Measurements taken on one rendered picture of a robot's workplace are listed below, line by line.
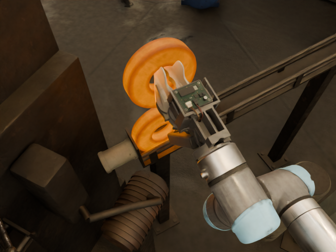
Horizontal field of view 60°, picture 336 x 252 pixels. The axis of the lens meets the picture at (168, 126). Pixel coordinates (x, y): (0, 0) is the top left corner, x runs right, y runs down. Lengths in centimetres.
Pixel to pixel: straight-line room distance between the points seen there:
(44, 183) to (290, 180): 48
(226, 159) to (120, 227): 45
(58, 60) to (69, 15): 179
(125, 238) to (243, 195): 45
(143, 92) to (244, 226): 31
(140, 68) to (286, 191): 36
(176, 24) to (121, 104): 85
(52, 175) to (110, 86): 128
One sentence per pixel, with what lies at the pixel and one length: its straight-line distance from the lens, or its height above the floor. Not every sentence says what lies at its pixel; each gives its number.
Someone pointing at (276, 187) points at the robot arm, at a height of 81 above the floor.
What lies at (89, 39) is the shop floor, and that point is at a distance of 223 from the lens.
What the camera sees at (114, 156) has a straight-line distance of 75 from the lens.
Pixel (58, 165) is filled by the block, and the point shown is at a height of 80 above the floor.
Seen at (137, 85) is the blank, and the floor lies 92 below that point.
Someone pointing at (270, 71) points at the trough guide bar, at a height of 70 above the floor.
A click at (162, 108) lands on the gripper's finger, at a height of 91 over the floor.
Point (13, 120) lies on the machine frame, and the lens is 65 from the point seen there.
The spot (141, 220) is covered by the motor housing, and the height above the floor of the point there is 52.
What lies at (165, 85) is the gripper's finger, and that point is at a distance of 54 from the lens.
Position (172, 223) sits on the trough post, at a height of 1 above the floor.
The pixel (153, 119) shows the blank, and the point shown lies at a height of 78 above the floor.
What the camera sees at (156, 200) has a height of 56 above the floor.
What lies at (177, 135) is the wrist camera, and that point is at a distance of 57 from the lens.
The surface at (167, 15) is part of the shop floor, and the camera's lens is 240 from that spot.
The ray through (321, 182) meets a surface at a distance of 100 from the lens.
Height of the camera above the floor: 133
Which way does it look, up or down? 55 degrees down
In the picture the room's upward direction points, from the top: straight up
